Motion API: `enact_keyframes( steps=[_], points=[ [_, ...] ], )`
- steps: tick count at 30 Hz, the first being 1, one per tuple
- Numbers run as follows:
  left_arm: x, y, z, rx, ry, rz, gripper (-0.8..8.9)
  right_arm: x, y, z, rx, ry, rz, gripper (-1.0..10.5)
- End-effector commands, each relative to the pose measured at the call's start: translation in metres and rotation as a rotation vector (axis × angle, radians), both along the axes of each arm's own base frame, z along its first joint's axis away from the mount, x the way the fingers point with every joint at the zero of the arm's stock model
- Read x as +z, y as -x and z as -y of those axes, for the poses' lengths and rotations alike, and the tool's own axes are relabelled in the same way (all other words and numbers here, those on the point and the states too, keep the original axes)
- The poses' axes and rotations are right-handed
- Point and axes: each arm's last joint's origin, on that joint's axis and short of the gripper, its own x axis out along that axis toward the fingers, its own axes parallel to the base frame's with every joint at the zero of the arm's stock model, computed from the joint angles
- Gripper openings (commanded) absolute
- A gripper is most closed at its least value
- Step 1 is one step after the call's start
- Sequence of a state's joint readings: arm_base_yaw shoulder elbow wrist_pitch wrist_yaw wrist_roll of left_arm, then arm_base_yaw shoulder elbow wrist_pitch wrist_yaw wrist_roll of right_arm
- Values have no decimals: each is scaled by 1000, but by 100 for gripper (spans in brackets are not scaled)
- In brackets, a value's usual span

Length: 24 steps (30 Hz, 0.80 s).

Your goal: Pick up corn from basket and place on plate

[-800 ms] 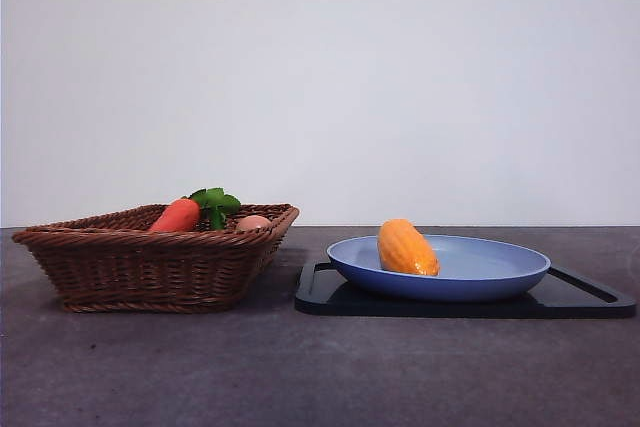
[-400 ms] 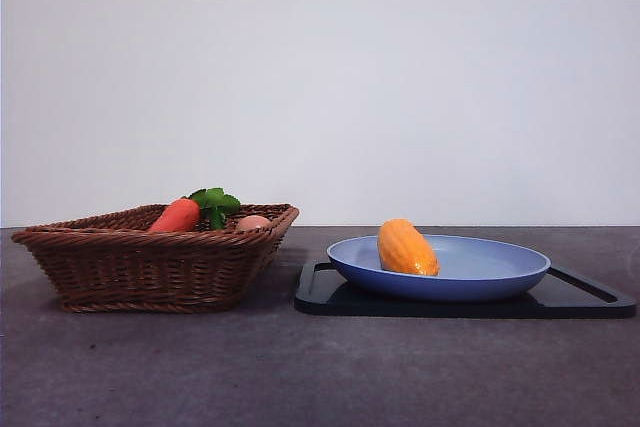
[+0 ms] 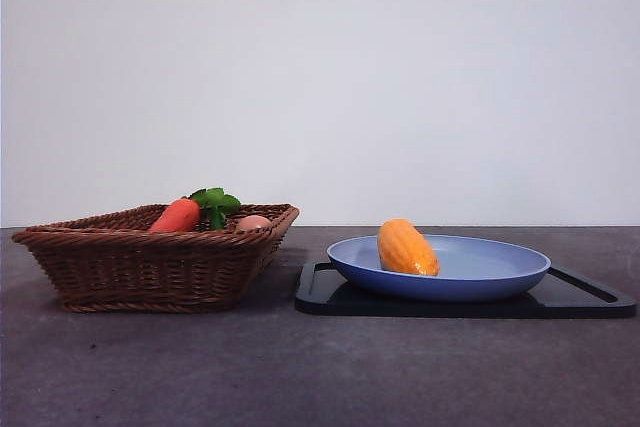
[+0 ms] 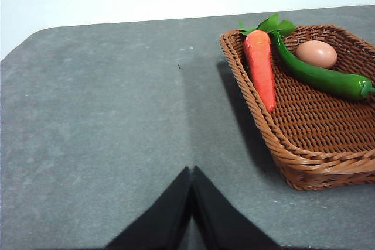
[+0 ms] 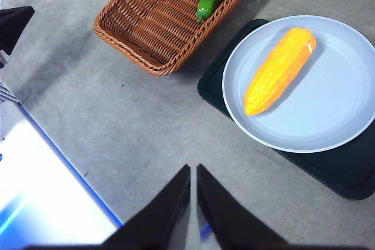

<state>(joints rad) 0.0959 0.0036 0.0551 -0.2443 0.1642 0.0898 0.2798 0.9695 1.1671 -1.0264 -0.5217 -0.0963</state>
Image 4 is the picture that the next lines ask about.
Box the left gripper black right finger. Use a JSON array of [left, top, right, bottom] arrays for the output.
[[192, 165, 282, 250]]

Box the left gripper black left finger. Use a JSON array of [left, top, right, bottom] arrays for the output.
[[103, 166, 193, 250]]

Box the brown wicker basket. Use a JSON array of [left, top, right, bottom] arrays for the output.
[[219, 24, 375, 191]]

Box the orange carrot with green leaves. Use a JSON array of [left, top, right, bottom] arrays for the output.
[[238, 13, 298, 114]]

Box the green chili pepper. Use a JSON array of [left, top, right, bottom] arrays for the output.
[[270, 30, 375, 101]]

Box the brown egg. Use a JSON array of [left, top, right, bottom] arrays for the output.
[[294, 39, 339, 70]]

